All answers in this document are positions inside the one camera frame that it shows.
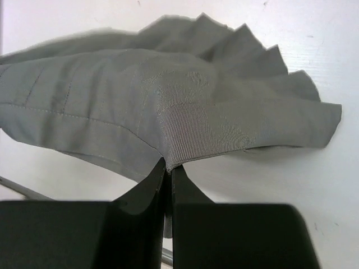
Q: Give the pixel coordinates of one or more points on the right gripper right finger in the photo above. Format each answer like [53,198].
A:
[235,235]

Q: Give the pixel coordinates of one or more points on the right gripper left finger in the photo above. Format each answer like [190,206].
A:
[124,233]

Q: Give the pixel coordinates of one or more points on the grey pleated skirt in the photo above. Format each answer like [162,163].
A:
[179,90]

